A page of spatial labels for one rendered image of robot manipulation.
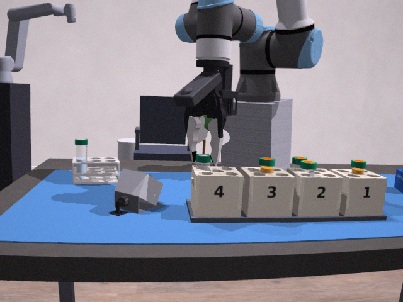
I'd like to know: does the blue bench mat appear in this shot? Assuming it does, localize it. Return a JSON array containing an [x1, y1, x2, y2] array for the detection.
[[0, 170, 403, 245]]

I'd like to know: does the white tube rack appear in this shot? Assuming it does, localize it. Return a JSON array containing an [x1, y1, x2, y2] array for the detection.
[[72, 157, 120, 184]]

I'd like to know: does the blue tube rack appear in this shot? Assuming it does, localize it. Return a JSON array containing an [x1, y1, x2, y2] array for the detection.
[[394, 169, 403, 193]]

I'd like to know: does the beige bucket adapter block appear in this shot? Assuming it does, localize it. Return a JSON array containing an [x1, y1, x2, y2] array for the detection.
[[286, 168, 343, 217], [240, 167, 295, 217], [329, 169, 388, 216], [190, 166, 244, 217]]

